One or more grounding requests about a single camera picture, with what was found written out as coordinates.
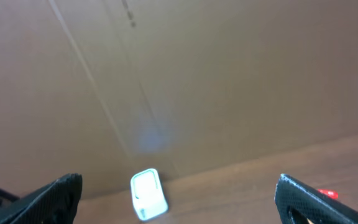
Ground orange biscuit package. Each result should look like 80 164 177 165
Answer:
318 189 339 200

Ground white barcode scanner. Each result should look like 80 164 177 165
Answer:
131 168 168 222

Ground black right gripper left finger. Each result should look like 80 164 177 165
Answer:
0 174 83 224

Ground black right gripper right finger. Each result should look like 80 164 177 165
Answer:
274 174 358 224

